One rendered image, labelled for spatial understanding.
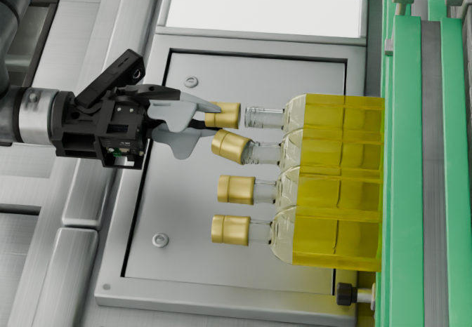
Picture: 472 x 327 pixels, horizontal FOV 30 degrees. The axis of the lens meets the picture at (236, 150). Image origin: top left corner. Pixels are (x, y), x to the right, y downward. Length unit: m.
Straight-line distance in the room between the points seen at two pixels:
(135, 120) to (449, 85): 0.39
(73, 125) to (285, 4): 0.47
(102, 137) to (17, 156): 0.28
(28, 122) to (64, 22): 0.41
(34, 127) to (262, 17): 0.46
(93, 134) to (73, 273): 0.19
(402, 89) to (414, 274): 0.23
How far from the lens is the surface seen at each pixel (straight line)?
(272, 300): 1.14
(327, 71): 1.37
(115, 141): 1.12
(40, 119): 1.16
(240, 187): 1.06
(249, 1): 1.47
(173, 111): 1.13
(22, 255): 1.28
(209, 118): 1.14
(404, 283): 0.87
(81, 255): 1.21
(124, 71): 1.19
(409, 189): 0.93
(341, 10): 1.46
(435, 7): 1.24
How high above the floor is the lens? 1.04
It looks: 6 degrees up
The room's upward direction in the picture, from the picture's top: 86 degrees counter-clockwise
